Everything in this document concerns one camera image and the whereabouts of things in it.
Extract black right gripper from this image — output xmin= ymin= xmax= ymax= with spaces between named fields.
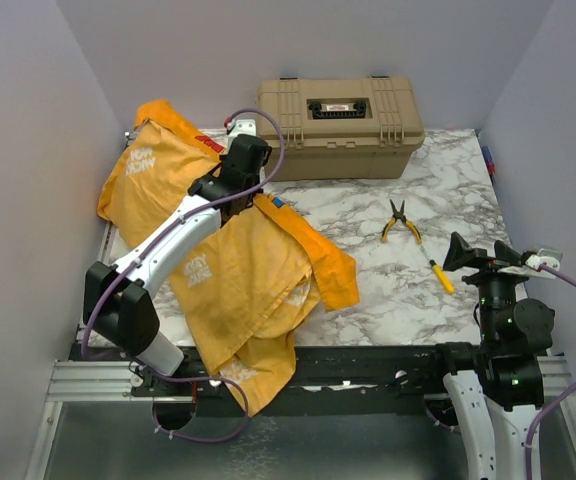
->
xmin=444 ymin=229 xmax=534 ymax=343

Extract tan plastic toolbox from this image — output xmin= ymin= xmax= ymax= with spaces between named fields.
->
xmin=256 ymin=76 xmax=425 ymax=181

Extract orange Mickey Mouse pillowcase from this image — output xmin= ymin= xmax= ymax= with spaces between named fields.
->
xmin=97 ymin=99 xmax=360 ymax=414

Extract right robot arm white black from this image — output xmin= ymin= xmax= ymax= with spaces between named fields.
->
xmin=427 ymin=232 xmax=562 ymax=479

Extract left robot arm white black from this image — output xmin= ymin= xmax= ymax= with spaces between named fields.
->
xmin=80 ymin=134 xmax=272 ymax=395

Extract yellow black pliers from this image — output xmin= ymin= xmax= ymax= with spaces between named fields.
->
xmin=381 ymin=200 xmax=423 ymax=245

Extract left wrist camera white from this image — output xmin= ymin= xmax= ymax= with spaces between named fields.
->
xmin=225 ymin=118 xmax=256 ymax=147

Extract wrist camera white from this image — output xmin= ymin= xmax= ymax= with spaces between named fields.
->
xmin=499 ymin=247 xmax=563 ymax=280
xmin=225 ymin=118 xmax=256 ymax=147

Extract yellow handled screwdriver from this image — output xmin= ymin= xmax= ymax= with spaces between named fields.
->
xmin=419 ymin=244 xmax=455 ymax=294

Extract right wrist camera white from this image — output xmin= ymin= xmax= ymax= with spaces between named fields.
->
xmin=499 ymin=247 xmax=563 ymax=280

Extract blue red object at wall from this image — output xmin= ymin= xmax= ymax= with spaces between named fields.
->
xmin=481 ymin=146 xmax=496 ymax=184

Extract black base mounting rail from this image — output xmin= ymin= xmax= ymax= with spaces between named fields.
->
xmin=119 ymin=343 xmax=475 ymax=417

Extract aluminium frame rail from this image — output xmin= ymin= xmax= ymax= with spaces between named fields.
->
xmin=45 ymin=359 xmax=142 ymax=404

